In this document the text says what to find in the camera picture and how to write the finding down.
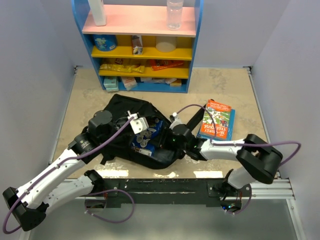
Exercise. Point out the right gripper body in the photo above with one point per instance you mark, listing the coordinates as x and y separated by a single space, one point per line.
171 141

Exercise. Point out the black backpack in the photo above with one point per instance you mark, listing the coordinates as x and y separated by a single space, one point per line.
121 146

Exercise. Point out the blue round can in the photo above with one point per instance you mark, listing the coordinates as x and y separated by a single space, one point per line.
105 42

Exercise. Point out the small carton box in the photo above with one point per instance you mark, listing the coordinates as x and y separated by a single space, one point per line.
137 44

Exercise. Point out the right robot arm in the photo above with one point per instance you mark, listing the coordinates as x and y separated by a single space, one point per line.
259 161

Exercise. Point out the dark blue cartoon book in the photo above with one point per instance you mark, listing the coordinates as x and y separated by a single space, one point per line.
142 141

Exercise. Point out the blue children's book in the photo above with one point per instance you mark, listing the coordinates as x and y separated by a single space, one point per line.
217 125

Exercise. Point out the white wrapped packs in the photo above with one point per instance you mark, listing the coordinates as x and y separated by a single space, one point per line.
157 80

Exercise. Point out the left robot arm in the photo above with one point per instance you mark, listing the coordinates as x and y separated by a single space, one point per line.
29 204

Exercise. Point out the white round container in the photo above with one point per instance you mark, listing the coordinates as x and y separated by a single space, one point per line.
166 44

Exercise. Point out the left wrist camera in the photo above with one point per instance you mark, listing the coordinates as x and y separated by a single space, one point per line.
137 123

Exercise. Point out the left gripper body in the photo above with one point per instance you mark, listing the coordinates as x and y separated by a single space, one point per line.
118 124

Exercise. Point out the blue orange book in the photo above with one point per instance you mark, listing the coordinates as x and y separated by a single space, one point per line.
217 106

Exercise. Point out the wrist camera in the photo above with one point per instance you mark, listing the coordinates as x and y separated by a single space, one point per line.
175 120
137 123

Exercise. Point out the blue shelf unit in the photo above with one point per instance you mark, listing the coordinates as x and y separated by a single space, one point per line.
123 21

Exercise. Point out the orange snack box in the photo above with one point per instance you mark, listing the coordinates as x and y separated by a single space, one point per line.
161 64

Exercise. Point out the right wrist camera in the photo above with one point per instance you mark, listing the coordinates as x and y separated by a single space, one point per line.
175 120

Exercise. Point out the white bottle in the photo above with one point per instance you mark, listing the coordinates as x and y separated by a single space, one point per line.
98 12

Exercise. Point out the clear plastic bottle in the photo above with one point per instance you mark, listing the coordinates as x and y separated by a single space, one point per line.
174 9

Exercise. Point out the yellow soap pack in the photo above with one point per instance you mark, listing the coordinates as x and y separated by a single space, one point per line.
176 83

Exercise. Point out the teal tissue pack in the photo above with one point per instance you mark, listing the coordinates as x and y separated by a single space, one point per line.
111 84

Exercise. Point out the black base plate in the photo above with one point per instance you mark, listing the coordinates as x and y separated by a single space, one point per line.
168 191

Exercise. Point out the yellow chips bag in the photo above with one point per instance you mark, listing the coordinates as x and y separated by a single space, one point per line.
123 65

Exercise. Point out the pink tissue pack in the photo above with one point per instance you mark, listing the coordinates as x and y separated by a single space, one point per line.
129 82

